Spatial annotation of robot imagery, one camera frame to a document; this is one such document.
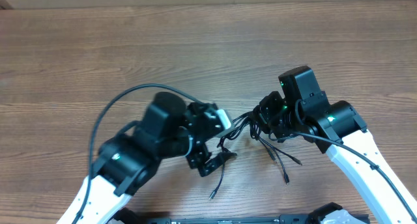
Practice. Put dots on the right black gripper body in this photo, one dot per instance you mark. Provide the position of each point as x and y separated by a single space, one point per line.
273 116

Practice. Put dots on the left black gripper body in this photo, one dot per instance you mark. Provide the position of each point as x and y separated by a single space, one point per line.
196 153

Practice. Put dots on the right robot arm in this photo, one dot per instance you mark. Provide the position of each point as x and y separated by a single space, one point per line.
341 133

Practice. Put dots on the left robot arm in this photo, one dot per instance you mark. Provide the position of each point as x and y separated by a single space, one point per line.
169 128

